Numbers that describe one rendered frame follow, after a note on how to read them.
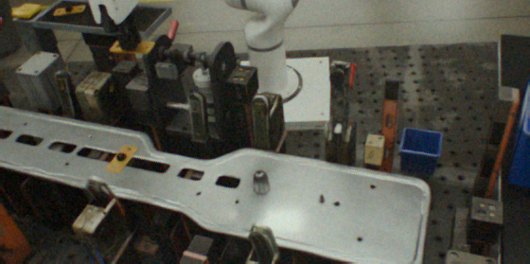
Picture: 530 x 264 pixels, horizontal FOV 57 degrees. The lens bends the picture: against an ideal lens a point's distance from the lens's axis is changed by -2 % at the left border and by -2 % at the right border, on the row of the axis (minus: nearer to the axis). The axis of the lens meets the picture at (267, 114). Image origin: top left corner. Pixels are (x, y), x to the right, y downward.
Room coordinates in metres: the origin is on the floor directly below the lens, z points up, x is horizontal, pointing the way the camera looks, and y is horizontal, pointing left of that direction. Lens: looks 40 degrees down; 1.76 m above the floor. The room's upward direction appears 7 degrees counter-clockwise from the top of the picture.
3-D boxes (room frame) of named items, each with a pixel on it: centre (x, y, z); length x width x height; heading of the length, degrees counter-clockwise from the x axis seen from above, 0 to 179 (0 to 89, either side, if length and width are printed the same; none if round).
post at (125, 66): (1.05, 0.34, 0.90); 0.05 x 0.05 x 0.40; 66
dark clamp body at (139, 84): (1.01, 0.29, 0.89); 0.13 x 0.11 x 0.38; 156
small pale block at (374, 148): (0.71, -0.21, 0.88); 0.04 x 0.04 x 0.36; 66
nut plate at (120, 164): (0.82, 0.34, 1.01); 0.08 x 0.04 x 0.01; 155
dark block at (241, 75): (0.92, 0.05, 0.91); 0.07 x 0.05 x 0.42; 156
